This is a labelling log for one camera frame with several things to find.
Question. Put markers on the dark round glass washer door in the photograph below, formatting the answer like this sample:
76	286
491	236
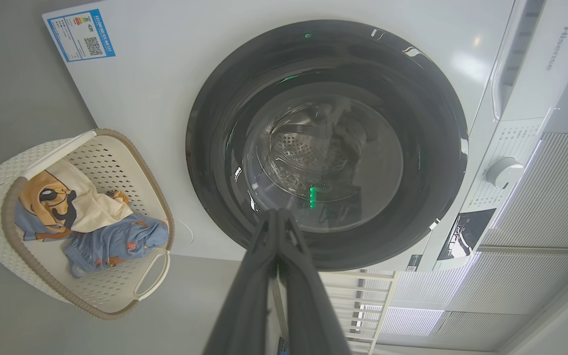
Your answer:
427	123

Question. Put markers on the stainless steel washing machine drum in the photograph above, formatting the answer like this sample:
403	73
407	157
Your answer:
308	148

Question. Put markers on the round white filter cover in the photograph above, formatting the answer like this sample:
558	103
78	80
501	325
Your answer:
188	230

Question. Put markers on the white round control knob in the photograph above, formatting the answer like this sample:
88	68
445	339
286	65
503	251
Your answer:
503	172

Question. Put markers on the white front-load washing machine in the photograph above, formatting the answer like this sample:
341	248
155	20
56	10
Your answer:
156	98

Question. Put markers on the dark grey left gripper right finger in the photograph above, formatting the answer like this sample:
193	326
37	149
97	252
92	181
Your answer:
308	315

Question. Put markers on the cream perforated laundry basket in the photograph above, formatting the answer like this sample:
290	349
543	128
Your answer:
116	158

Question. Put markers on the blue energy label sticker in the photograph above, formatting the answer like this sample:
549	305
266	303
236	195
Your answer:
81	35

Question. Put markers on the white detergent drawer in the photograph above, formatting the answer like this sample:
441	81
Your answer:
545	44

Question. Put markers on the white metal railing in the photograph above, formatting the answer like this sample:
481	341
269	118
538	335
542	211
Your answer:
363	305

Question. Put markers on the black washing machine control panel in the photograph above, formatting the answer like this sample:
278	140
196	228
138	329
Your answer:
466	234

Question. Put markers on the cream orange cartoon garment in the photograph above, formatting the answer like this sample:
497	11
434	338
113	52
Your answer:
94	204

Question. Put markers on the blue printed garment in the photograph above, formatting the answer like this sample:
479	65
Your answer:
121	239

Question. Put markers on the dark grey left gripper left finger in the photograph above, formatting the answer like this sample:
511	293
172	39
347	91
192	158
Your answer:
247	305

